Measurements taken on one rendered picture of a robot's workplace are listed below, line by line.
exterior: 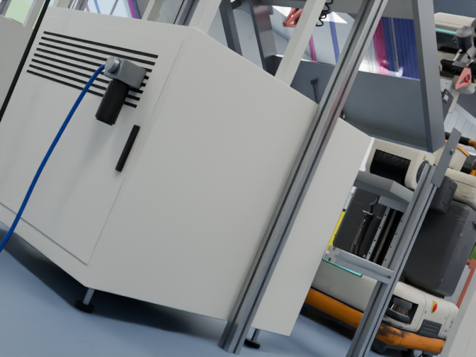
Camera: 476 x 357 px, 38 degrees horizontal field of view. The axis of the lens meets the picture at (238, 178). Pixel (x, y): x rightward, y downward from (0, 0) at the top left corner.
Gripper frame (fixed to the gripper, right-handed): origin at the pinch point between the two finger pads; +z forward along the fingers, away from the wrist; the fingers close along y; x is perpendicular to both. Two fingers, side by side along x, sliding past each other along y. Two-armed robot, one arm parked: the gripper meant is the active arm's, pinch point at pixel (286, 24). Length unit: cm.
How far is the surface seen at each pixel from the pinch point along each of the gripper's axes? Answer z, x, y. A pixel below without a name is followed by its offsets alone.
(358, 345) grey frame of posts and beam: 47, 72, 63
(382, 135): 4, 30, 41
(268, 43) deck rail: 2.8, 6.7, -8.1
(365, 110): 0.7, 24.9, 31.9
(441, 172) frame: 6, 36, 64
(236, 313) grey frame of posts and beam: 82, 37, 63
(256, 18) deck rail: 5.8, -3.3, -8.0
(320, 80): 1.2, 17.5, 13.9
